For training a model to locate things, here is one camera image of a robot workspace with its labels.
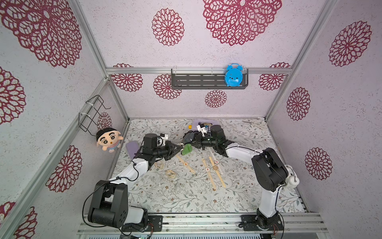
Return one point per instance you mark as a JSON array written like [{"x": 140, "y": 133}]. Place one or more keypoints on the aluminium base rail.
[{"x": 232, "y": 223}]

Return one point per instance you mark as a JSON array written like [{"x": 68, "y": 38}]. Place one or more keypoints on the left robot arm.
[{"x": 109, "y": 205}]

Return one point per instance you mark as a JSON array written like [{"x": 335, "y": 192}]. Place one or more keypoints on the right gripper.
[{"x": 194, "y": 139}]

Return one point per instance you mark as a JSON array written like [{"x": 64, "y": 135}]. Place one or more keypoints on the black wire rack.
[{"x": 87, "y": 119}]

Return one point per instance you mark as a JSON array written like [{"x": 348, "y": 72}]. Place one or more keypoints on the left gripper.
[{"x": 171, "y": 150}]

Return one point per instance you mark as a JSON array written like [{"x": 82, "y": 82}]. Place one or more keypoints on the beige watch long centre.
[{"x": 207, "y": 169}]

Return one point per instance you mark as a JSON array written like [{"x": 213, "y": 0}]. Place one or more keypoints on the purple pad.
[{"x": 132, "y": 148}]

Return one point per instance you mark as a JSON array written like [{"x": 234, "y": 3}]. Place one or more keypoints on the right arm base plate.
[{"x": 261, "y": 223}]

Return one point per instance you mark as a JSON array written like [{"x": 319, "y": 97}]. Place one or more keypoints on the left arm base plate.
[{"x": 148, "y": 224}]

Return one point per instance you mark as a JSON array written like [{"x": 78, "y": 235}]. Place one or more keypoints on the cartoon boy plush doll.
[{"x": 109, "y": 139}]

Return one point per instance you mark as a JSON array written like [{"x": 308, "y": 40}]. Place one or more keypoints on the beige watch top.
[{"x": 171, "y": 174}]

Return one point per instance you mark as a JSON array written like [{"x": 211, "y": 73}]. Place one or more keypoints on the grey wall shelf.
[{"x": 191, "y": 81}]

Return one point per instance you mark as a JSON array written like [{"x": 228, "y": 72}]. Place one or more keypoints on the green cleaning cloth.
[{"x": 187, "y": 149}]

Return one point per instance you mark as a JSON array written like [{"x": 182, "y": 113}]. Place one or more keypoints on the purple tissue box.
[{"x": 196, "y": 122}]

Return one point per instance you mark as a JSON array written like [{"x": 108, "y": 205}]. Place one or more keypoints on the beige watch long right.
[{"x": 220, "y": 177}]

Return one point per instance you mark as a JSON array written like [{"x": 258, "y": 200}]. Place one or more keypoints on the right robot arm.
[{"x": 270, "y": 171}]

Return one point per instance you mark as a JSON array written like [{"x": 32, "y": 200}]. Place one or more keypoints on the beige watch long diagonal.
[{"x": 186, "y": 165}]

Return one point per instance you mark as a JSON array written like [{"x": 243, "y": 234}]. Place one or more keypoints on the blue alarm clock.
[{"x": 234, "y": 75}]

